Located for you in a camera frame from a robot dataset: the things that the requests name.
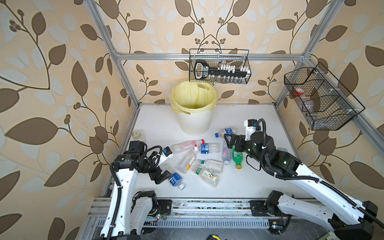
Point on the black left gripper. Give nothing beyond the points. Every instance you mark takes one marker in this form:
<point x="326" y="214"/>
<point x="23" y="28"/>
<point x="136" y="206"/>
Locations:
<point x="153" y="175"/>

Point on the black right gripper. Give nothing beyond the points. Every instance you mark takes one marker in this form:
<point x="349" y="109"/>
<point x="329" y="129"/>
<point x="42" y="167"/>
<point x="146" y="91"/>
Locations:
<point x="241" y="140"/>

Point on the clear bottle blue label white cap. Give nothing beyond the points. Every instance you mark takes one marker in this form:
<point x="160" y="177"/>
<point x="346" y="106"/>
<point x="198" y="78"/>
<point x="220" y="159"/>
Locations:
<point x="175" y="179"/>

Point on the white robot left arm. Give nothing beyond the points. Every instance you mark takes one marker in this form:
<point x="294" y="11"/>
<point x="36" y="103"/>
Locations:
<point x="126" y="192"/>

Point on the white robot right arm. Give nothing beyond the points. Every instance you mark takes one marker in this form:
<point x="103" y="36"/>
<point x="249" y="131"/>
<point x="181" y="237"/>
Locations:
<point x="349" y="219"/>

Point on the white ribbed trash bin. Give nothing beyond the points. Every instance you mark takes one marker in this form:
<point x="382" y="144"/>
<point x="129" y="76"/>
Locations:
<point x="194" y="124"/>

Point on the yellow plastic bin liner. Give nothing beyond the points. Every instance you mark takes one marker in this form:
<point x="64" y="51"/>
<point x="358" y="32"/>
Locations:
<point x="193" y="97"/>

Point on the clear bottle purple label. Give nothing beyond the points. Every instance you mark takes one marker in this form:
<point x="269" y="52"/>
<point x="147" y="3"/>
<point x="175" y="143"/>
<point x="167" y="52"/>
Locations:
<point x="226" y="154"/>

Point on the clear bottle blue label middle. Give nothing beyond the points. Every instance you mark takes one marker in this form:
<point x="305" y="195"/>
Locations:
<point x="210" y="148"/>

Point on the clear bottle green neck band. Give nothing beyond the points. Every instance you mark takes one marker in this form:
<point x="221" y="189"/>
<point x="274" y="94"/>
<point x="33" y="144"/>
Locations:
<point x="213" y="166"/>

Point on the clear bottle yellow label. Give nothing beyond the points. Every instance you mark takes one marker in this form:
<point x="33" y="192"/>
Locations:
<point x="187" y="162"/>

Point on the clear bottle green white label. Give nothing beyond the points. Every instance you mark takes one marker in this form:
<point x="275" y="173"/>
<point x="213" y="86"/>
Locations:
<point x="206" y="175"/>

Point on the clear bottle red label red cap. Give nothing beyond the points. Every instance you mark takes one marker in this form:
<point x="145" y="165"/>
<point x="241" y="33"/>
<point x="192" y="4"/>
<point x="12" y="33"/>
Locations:
<point x="187" y="146"/>

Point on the black white tool in basket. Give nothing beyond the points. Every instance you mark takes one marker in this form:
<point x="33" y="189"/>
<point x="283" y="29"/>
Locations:
<point x="203" y="70"/>

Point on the red cap item in basket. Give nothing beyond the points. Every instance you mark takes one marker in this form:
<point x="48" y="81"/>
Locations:
<point x="298" y="92"/>

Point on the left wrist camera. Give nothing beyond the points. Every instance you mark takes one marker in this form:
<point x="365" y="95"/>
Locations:
<point x="167" y="153"/>

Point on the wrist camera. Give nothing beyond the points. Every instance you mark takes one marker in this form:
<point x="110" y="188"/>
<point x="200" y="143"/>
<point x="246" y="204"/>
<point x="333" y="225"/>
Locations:
<point x="167" y="153"/>
<point x="251" y="127"/>

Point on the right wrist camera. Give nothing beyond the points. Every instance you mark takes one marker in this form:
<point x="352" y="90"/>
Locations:
<point x="251" y="127"/>

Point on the metal base rail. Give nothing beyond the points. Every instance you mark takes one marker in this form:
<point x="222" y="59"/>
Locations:
<point x="200" y="213"/>

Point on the black wire basket back wall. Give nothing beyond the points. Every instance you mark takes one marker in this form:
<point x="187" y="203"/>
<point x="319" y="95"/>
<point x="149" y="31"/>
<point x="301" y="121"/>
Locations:
<point x="220" y="56"/>

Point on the black wire basket wall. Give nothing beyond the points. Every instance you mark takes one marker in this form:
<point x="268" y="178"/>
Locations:
<point x="220" y="56"/>
<point x="328" y="104"/>

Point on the black wire basket right wall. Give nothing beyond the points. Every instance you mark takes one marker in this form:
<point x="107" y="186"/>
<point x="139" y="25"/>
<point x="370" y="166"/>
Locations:
<point x="328" y="104"/>

